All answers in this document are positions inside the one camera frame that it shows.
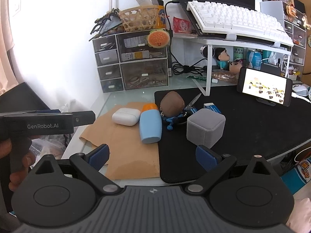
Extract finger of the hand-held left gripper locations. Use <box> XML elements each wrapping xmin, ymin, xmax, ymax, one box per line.
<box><xmin>72</xmin><ymin>111</ymin><xmax>96</xmax><ymax>127</ymax></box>

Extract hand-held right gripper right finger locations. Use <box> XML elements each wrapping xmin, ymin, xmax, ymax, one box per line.
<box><xmin>185</xmin><ymin>145</ymin><xmax>271</xmax><ymax>195</ymax></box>

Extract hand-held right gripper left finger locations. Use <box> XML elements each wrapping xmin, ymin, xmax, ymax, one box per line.
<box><xmin>35</xmin><ymin>144</ymin><xmax>121</xmax><ymax>195</ymax></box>

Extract white clear drawer cabinet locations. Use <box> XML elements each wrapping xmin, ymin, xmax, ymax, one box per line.
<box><xmin>92</xmin><ymin>30</ymin><xmax>171</xmax><ymax>93</ymax></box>

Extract small clear drawer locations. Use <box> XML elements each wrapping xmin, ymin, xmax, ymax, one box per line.
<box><xmin>100</xmin><ymin>78</ymin><xmax>124</xmax><ymax>93</ymax></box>
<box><xmin>98</xmin><ymin>64</ymin><xmax>121</xmax><ymax>80</ymax></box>
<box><xmin>93</xmin><ymin>36</ymin><xmax>118</xmax><ymax>53</ymax></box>
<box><xmin>95</xmin><ymin>50</ymin><xmax>119</xmax><ymax>66</ymax></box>

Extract grey drawer organizer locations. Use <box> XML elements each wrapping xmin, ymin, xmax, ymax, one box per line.
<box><xmin>260</xmin><ymin>0</ymin><xmax>307</xmax><ymax>81</ymax></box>

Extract person's left hand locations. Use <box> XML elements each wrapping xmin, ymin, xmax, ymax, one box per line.
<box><xmin>0</xmin><ymin>137</ymin><xmax>36</xmax><ymax>192</ymax></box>

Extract crumpled clear plastic bag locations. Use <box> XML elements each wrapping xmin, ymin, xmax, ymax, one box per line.
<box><xmin>30</xmin><ymin>101</ymin><xmax>74</xmax><ymax>161</ymax></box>

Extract grey velvet box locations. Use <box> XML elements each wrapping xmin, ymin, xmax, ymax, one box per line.
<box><xmin>186</xmin><ymin>108</ymin><xmax>226</xmax><ymax>149</ymax></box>

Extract brown paper sheet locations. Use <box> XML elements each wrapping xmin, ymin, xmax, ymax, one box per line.
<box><xmin>79</xmin><ymin>102</ymin><xmax>161</xmax><ymax>180</ymax></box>

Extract black panel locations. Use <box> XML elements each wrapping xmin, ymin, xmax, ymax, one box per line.
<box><xmin>0</xmin><ymin>82</ymin><xmax>52</xmax><ymax>113</ymax></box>

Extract white earbuds case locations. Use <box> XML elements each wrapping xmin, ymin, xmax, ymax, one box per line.
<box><xmin>112</xmin><ymin>107</ymin><xmax>142</xmax><ymax>127</ymax></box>

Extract blue white eraser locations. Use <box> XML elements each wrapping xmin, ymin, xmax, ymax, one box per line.
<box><xmin>203</xmin><ymin>102</ymin><xmax>222</xmax><ymax>114</ymax></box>

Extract black desk mat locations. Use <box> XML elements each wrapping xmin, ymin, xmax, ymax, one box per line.
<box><xmin>154</xmin><ymin>87</ymin><xmax>311</xmax><ymax>184</ymax></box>

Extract blue bottle orange cap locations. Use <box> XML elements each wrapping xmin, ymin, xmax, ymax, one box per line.
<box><xmin>139</xmin><ymin>103</ymin><xmax>163</xmax><ymax>144</ymax></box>

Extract small scissors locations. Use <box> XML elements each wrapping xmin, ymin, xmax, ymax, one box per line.
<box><xmin>184</xmin><ymin>93</ymin><xmax>202</xmax><ymax>109</ymax></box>

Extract brown plush ball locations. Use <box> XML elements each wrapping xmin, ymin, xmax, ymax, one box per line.
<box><xmin>160</xmin><ymin>91</ymin><xmax>186</xmax><ymax>116</ymax></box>

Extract pink curtain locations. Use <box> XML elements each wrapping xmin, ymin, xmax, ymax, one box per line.
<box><xmin>0</xmin><ymin>0</ymin><xmax>20</xmax><ymax>96</ymax></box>

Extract yellow label sachet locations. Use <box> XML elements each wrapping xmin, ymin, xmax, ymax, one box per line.
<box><xmin>121</xmin><ymin>51</ymin><xmax>150</xmax><ymax>63</ymax></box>

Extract green white ointment tube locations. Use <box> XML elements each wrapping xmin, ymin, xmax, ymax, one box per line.
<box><xmin>186</xmin><ymin>74</ymin><xmax>218</xmax><ymax>83</ymax></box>

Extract grey phone stand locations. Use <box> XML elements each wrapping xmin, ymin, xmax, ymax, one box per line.
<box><xmin>254</xmin><ymin>97</ymin><xmax>291</xmax><ymax>107</ymax></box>

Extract clear bag of nuts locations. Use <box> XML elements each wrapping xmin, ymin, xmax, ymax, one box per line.
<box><xmin>211</xmin><ymin>69</ymin><xmax>240</xmax><ymax>83</ymax></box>

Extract white printed sachet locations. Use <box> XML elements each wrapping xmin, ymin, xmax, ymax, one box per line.
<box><xmin>123</xmin><ymin>36</ymin><xmax>151</xmax><ymax>50</ymax></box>

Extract black smartphone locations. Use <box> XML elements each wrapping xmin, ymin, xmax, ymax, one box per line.
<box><xmin>237</xmin><ymin>66</ymin><xmax>293</xmax><ymax>101</ymax></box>

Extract cartoon print box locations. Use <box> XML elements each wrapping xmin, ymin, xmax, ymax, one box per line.
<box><xmin>281</xmin><ymin>146</ymin><xmax>311</xmax><ymax>195</ymax></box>

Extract cartoon figure head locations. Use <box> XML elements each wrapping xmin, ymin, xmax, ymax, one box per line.
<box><xmin>228</xmin><ymin>59</ymin><xmax>244</xmax><ymax>73</ymax></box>

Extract pile of hair clips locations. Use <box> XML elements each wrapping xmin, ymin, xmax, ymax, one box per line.
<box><xmin>90</xmin><ymin>8</ymin><xmax>123</xmax><ymax>36</ymax></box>

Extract teal shirt cartoon figure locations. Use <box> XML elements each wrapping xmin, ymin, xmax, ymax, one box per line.
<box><xmin>215</xmin><ymin>48</ymin><xmax>230</xmax><ymax>70</ymax></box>

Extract burger plush toy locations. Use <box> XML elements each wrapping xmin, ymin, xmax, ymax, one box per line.
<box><xmin>147</xmin><ymin>28</ymin><xmax>170</xmax><ymax>49</ymax></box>

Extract blue drink can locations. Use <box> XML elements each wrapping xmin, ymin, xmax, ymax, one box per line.
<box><xmin>247</xmin><ymin>50</ymin><xmax>262</xmax><ymax>70</ymax></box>

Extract woven bamboo basket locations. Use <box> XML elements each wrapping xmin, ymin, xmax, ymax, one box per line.
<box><xmin>119</xmin><ymin>5</ymin><xmax>160</xmax><ymax>32</ymax></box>

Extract white computer mouse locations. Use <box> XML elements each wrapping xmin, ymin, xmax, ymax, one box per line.
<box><xmin>292</xmin><ymin>83</ymin><xmax>310</xmax><ymax>97</ymax></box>

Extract white desk stand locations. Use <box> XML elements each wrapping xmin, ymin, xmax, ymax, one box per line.
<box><xmin>170</xmin><ymin>32</ymin><xmax>294</xmax><ymax>97</ymax></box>

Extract yellow cartoon cup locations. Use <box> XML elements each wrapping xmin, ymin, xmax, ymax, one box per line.
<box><xmin>155</xmin><ymin>5</ymin><xmax>167</xmax><ymax>30</ymax></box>

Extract red snack packet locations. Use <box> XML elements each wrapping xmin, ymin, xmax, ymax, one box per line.
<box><xmin>172</xmin><ymin>16</ymin><xmax>193</xmax><ymax>33</ymax></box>

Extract white keyboard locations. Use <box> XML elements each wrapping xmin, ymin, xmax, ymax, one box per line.
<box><xmin>187</xmin><ymin>0</ymin><xmax>293</xmax><ymax>45</ymax></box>

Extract blue beaded keychain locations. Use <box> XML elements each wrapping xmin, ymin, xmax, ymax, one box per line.
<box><xmin>159</xmin><ymin>108</ymin><xmax>195</xmax><ymax>132</ymax></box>

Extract black power cable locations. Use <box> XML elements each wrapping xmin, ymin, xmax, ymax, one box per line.
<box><xmin>165</xmin><ymin>0</ymin><xmax>215</xmax><ymax>77</ymax></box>

